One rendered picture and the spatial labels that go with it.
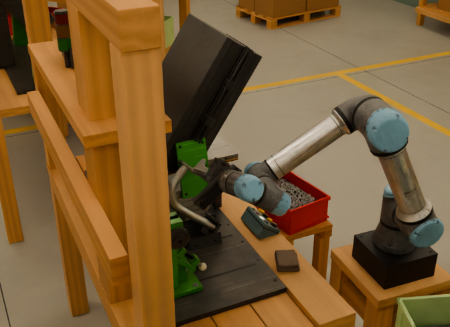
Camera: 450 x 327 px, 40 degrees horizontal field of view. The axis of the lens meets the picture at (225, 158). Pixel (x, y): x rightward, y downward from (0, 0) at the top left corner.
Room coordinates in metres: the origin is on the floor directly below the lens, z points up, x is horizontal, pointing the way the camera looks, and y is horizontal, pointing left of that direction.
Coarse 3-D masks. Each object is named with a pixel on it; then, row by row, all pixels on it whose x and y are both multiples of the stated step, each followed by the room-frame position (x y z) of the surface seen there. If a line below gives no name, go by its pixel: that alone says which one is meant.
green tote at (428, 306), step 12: (396, 300) 1.52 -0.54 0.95; (408, 300) 1.51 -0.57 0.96; (420, 300) 1.52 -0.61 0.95; (432, 300) 1.52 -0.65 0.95; (444, 300) 1.52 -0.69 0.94; (408, 312) 1.51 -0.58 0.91; (420, 312) 1.52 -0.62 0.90; (432, 312) 1.52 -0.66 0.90; (444, 312) 1.52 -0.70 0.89; (396, 324) 1.50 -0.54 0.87; (408, 324) 1.41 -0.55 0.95; (420, 324) 1.52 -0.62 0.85; (432, 324) 1.52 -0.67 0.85; (444, 324) 1.52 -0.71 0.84
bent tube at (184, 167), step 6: (180, 162) 1.96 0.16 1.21; (180, 168) 1.94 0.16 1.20; (186, 168) 1.94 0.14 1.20; (180, 174) 1.92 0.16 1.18; (174, 180) 1.91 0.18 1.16; (180, 180) 1.92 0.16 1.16; (174, 186) 1.90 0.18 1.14; (174, 192) 1.89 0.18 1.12; (174, 198) 1.89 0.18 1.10; (174, 204) 1.88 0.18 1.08; (180, 204) 1.90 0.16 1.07; (180, 210) 1.88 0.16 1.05; (186, 210) 1.89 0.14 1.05; (186, 216) 1.89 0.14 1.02; (192, 216) 1.89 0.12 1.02; (198, 216) 1.90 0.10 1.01; (198, 222) 1.90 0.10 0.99; (204, 222) 1.90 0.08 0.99; (210, 222) 1.91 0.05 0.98; (210, 228) 1.91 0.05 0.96
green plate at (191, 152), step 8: (176, 144) 1.98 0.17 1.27; (184, 144) 1.99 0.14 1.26; (192, 144) 2.00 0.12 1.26; (200, 144) 2.02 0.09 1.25; (176, 152) 1.98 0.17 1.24; (184, 152) 1.98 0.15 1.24; (192, 152) 2.00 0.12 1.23; (200, 152) 2.01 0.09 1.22; (184, 160) 1.98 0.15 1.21; (192, 160) 1.99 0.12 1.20; (208, 168) 2.00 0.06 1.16; (184, 176) 1.96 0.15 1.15; (192, 176) 1.97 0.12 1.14; (184, 184) 1.95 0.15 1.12; (192, 184) 1.96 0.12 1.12; (200, 184) 1.97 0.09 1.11; (184, 192) 1.94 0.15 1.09; (192, 192) 1.95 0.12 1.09
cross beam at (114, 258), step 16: (32, 96) 2.42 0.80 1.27; (32, 112) 2.39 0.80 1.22; (48, 112) 2.26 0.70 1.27; (48, 128) 2.11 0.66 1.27; (48, 144) 2.07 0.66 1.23; (64, 144) 1.97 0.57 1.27; (64, 160) 1.85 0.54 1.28; (64, 176) 1.81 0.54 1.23; (80, 176) 1.74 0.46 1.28; (80, 192) 1.64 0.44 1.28; (80, 208) 1.60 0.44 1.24; (96, 208) 1.55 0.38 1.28; (96, 224) 1.46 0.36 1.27; (96, 240) 1.43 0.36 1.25; (112, 240) 1.39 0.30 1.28; (112, 256) 1.31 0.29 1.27; (112, 272) 1.30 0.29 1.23; (128, 272) 1.32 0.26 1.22
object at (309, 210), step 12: (288, 180) 2.42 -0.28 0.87; (300, 180) 2.35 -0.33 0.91; (288, 192) 2.31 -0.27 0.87; (300, 192) 2.29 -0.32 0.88; (312, 192) 2.28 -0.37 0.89; (324, 192) 2.23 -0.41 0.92; (300, 204) 2.20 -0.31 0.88; (312, 204) 2.14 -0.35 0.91; (324, 204) 2.19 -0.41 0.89; (276, 216) 2.16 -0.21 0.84; (288, 216) 2.10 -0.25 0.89; (300, 216) 2.12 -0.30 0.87; (312, 216) 2.15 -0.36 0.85; (324, 216) 2.19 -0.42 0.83; (288, 228) 2.09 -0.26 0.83; (300, 228) 2.11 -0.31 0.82
